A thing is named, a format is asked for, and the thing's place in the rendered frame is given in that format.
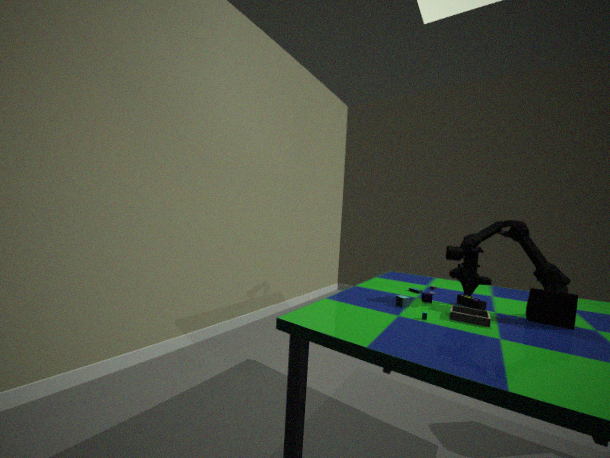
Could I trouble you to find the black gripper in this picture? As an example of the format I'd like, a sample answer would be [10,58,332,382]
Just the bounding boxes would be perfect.
[457,261,491,297]

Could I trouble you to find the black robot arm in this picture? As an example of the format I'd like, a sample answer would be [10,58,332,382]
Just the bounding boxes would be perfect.
[446,220,570,293]

